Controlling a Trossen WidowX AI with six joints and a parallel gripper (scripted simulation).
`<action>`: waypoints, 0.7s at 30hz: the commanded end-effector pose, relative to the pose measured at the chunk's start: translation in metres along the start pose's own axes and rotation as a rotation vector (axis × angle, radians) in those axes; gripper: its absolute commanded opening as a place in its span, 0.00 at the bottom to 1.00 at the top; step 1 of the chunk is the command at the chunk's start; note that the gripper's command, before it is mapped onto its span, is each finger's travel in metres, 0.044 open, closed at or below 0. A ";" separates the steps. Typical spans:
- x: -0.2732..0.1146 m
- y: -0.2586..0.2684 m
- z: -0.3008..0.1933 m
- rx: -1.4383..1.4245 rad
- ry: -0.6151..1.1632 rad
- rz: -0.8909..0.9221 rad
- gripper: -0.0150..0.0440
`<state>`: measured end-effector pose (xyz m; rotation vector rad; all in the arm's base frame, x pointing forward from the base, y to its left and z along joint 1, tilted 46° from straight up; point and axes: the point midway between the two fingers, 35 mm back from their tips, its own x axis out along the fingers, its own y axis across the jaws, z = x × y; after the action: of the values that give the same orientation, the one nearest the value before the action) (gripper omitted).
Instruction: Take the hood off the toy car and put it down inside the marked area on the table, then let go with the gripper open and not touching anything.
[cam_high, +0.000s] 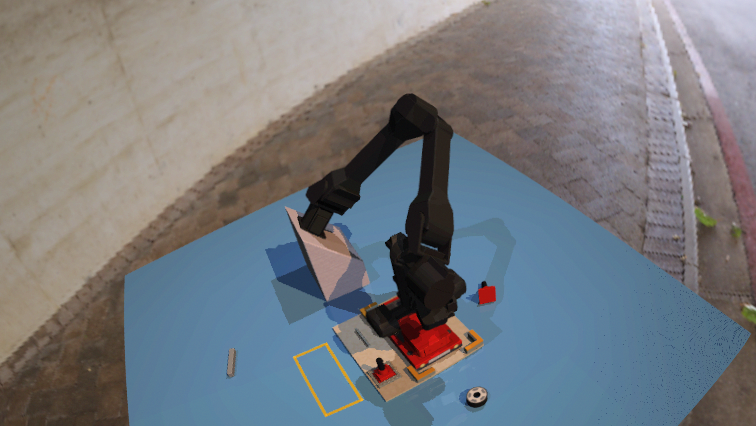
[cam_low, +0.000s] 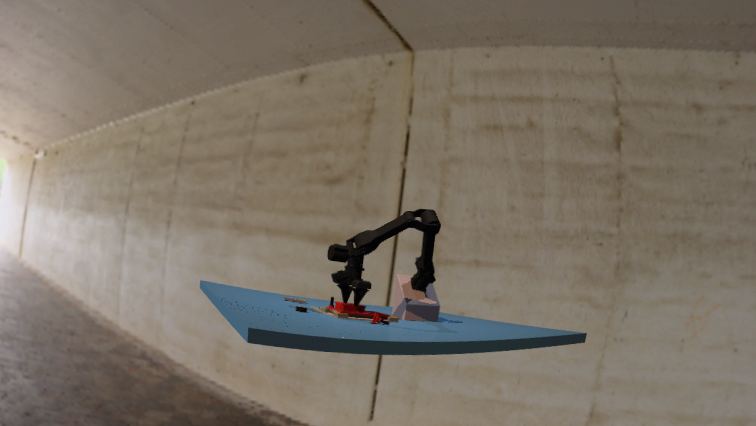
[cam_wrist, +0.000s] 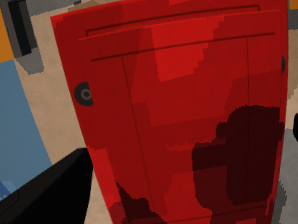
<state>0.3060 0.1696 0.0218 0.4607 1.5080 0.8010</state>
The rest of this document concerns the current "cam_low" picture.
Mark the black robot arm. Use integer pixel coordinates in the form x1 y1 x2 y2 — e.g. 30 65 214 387
328 209 441 292

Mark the tan flat base plate with orange corner posts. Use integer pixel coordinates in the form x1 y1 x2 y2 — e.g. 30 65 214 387
315 307 399 322

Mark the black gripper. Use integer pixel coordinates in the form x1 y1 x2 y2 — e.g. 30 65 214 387
336 263 371 307

